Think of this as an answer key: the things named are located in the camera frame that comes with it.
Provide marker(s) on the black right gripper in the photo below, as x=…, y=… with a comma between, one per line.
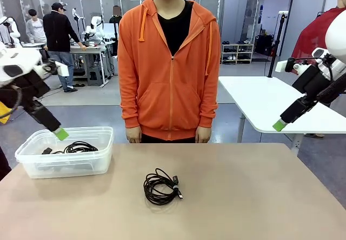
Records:
x=308, y=80

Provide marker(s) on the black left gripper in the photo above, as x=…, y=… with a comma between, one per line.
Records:
x=31, y=87

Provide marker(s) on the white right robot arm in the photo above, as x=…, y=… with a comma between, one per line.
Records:
x=338, y=32

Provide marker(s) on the person's right forearm orange sleeve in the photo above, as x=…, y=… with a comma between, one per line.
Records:
x=129, y=102

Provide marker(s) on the person's left forearm orange sleeve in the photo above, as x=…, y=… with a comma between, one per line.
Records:
x=208, y=102

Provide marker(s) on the person's right hand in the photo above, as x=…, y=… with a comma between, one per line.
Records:
x=133, y=135

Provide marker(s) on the person's left hand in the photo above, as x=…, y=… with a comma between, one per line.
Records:
x=202, y=135

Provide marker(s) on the brown shoe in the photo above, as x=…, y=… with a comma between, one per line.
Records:
x=315, y=135

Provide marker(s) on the white table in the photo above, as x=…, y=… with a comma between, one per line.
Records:
x=256, y=99

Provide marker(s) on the yellow object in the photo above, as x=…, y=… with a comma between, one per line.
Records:
x=3, y=117

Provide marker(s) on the clear plastic storage box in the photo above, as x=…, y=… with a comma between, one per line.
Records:
x=40, y=167

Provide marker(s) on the grey step stool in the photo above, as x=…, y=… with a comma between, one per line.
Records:
x=94, y=75

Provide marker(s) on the dark maroon object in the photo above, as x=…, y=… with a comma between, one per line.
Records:
x=3, y=164

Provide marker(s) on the black bag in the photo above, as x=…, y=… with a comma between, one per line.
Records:
x=263, y=45

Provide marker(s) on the grey background desk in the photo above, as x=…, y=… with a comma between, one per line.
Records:
x=89, y=51

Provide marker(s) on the black tripod stand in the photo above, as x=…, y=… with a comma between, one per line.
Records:
x=279, y=32

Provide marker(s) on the shoe rack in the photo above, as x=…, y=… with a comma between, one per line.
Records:
x=238, y=53

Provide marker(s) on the man in black with cap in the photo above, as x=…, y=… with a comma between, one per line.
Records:
x=58, y=34

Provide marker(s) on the bystander in grey top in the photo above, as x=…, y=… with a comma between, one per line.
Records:
x=35, y=32

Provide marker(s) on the bystander in black top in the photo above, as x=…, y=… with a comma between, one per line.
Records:
x=114, y=18

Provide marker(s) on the person in orange hoodie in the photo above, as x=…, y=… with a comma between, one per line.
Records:
x=167, y=75

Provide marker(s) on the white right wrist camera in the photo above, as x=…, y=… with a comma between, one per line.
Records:
x=281, y=66

